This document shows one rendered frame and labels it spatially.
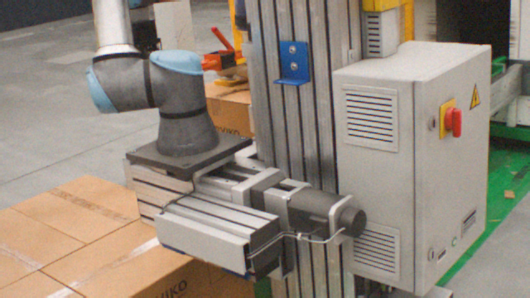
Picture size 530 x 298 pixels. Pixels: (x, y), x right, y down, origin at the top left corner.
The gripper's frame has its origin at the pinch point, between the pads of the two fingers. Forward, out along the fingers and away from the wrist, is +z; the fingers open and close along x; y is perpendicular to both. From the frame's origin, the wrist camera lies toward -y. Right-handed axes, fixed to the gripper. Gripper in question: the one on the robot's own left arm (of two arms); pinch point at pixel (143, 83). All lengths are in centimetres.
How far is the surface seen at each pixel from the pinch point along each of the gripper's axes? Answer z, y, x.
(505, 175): 109, 219, -35
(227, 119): 20.6, 29.3, -6.0
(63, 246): 53, -31, 22
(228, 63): 1.2, 34.8, -4.0
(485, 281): 108, 107, -73
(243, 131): 23.8, 29.3, -13.8
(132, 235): 54, -11, 7
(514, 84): 60, 245, -29
